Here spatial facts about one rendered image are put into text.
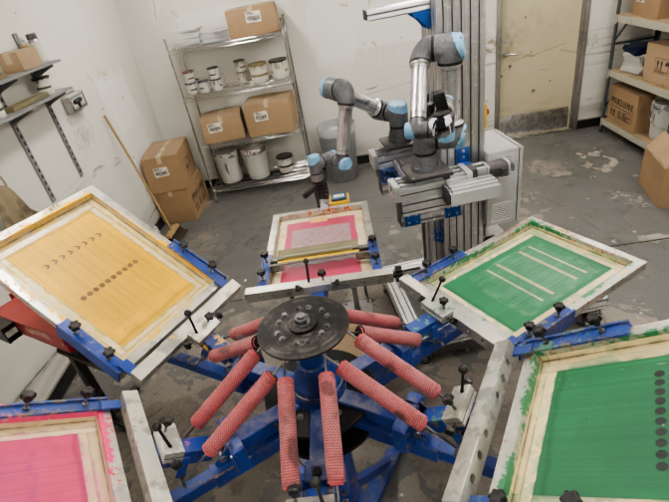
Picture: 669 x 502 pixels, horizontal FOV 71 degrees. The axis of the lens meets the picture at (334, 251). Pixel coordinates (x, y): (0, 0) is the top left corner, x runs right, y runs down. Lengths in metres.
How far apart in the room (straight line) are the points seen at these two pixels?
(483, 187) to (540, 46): 3.94
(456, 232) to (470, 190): 0.52
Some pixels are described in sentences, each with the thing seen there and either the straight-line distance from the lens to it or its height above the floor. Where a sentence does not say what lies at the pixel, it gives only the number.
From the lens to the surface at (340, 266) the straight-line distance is 2.36.
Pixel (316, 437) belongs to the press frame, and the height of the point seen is 1.02.
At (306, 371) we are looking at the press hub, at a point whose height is 1.15.
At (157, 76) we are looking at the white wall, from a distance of 6.07.
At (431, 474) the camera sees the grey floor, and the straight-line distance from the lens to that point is 2.67.
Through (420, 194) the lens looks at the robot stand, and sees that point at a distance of 2.53.
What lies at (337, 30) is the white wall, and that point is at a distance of 5.70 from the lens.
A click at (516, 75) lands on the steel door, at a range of 6.27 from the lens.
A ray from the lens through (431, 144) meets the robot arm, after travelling 2.44.
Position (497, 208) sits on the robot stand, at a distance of 2.93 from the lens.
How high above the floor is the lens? 2.27
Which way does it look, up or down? 32 degrees down
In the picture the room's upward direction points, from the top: 11 degrees counter-clockwise
